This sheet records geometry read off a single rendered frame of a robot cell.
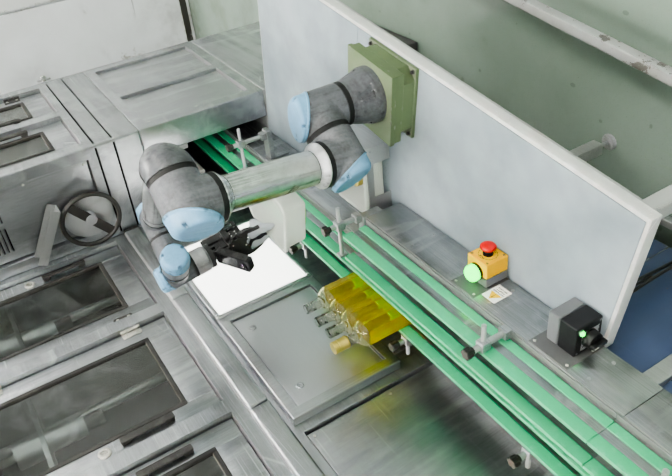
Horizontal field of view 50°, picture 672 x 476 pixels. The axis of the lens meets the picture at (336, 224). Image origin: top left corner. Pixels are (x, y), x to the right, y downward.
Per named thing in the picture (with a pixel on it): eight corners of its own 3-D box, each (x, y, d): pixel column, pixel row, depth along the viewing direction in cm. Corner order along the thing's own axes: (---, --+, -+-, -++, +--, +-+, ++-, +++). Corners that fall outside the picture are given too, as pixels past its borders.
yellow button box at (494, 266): (489, 263, 182) (466, 274, 179) (490, 239, 178) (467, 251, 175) (508, 276, 177) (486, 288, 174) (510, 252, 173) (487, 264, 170)
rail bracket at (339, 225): (359, 244, 213) (323, 260, 208) (355, 196, 203) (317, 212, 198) (364, 248, 211) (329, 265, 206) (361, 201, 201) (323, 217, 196)
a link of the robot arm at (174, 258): (148, 238, 184) (151, 250, 195) (166, 275, 182) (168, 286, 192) (177, 226, 187) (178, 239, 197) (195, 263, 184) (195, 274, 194)
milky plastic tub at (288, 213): (272, 156, 205) (245, 165, 202) (312, 199, 191) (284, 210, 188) (274, 202, 217) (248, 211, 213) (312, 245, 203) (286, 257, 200)
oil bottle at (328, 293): (378, 275, 211) (316, 304, 202) (376, 260, 208) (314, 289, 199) (389, 284, 207) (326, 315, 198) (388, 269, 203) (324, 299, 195)
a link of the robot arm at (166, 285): (164, 290, 191) (165, 298, 199) (200, 271, 195) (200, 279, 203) (150, 266, 193) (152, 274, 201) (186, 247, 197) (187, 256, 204)
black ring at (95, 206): (124, 227, 262) (67, 250, 253) (109, 178, 250) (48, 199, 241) (129, 233, 258) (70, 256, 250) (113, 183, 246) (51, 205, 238)
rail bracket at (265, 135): (283, 152, 263) (228, 173, 254) (277, 111, 254) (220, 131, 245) (290, 157, 260) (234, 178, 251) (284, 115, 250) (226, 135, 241)
